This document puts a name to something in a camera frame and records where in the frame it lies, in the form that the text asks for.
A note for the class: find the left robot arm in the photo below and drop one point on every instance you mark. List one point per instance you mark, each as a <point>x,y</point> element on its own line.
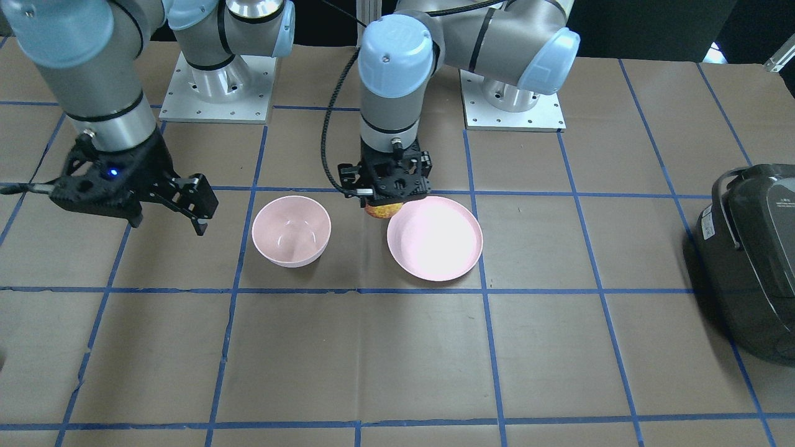
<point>512,55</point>

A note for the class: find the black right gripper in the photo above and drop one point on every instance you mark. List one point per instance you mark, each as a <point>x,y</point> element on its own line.
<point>151,166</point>

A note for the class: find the pink bowl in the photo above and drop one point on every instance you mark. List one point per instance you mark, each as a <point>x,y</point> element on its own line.
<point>291,231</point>

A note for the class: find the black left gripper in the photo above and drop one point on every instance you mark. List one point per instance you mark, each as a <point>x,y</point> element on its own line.
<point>349,174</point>

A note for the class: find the black rice cooker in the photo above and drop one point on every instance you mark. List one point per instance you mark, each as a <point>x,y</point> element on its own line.
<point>746,240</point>

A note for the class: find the pink plate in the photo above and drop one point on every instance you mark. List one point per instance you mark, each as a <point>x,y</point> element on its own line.
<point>435,239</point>

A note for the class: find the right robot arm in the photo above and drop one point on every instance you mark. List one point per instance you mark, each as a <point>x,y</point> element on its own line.
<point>85,52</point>

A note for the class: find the red yellow apple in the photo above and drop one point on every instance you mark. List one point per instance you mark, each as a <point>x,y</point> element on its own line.
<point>383,212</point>

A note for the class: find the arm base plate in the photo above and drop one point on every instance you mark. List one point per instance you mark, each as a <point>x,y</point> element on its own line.
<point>239,93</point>
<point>495,106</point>

